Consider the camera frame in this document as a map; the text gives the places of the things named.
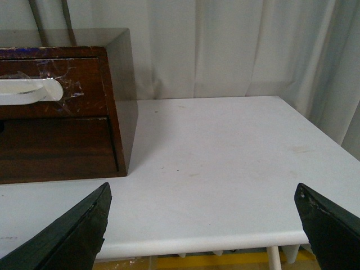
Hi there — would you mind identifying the white curtain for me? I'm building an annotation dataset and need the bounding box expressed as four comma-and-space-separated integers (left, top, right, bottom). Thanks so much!
0, 0, 360, 147

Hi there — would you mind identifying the dark brown wooden cabinet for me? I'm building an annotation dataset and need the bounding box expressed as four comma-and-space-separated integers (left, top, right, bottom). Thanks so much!
1, 28, 138, 184

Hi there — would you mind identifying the white table leg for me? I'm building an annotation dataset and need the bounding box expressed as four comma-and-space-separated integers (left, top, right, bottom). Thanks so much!
267, 246, 282, 270

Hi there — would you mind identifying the wooden drawer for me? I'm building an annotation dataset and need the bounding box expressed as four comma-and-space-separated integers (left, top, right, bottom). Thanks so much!
1, 58, 107, 120
1, 118, 118, 182

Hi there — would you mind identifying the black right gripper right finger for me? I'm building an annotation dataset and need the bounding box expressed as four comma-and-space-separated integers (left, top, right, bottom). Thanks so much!
294, 183, 359, 269

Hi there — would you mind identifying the white drawer handle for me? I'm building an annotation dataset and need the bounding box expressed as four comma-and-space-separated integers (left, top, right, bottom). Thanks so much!
1, 78, 64, 106

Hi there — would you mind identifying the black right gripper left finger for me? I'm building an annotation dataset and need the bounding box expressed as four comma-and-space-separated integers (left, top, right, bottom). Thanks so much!
1, 183, 112, 269

